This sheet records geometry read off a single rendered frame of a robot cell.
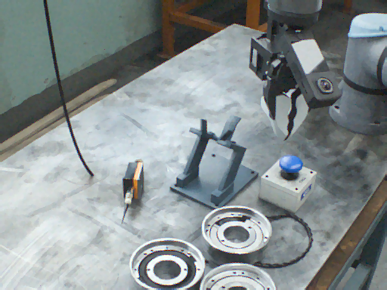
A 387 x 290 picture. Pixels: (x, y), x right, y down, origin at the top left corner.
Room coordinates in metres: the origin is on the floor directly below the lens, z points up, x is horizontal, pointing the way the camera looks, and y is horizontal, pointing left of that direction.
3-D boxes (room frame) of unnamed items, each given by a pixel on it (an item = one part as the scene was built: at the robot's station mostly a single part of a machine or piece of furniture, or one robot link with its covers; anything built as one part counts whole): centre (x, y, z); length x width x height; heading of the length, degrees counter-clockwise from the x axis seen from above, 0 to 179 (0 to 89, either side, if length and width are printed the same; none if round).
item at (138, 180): (0.78, 0.08, 0.82); 0.05 x 0.02 x 0.04; 175
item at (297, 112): (0.77, -0.15, 0.98); 0.06 x 0.03 x 0.09; 24
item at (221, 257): (0.64, -0.08, 0.82); 0.10 x 0.10 x 0.04
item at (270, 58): (0.76, -0.14, 1.09); 0.09 x 0.08 x 0.12; 24
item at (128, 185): (0.76, 0.09, 0.82); 0.17 x 0.02 x 0.04; 175
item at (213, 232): (0.64, -0.08, 0.82); 0.08 x 0.08 x 0.02
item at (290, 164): (0.77, -0.17, 0.85); 0.04 x 0.04 x 0.05
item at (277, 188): (0.78, -0.17, 0.82); 0.08 x 0.07 x 0.05; 145
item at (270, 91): (0.73, -0.13, 1.03); 0.05 x 0.02 x 0.09; 114
